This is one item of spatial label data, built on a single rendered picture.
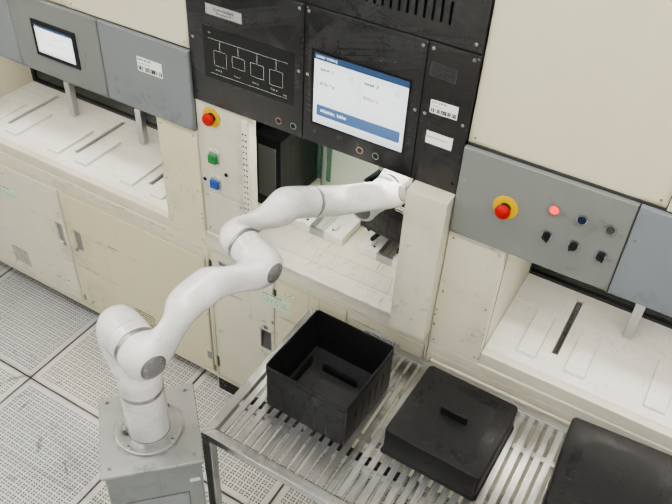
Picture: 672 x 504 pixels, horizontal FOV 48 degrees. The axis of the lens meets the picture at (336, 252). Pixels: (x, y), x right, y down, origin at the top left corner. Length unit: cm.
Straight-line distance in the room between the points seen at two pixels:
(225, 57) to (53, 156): 118
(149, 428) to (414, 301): 84
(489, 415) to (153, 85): 143
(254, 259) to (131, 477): 71
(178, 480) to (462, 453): 80
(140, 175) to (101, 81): 50
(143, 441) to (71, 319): 157
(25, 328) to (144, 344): 186
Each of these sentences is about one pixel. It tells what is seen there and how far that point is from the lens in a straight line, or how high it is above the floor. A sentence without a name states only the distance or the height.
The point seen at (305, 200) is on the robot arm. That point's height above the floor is 136.
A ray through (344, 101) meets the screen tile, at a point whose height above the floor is 156.
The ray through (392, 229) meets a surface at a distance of 251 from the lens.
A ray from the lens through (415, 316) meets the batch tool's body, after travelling 230.
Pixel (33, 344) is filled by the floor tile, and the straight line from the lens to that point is 366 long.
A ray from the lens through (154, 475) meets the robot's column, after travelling 224.
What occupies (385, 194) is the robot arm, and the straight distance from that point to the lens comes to 217.
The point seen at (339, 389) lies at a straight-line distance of 233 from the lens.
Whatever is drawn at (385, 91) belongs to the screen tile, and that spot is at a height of 163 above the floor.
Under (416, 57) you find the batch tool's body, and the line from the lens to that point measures 191.
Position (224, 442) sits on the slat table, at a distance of 223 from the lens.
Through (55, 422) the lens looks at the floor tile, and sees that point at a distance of 334.
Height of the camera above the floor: 259
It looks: 41 degrees down
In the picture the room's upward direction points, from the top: 4 degrees clockwise
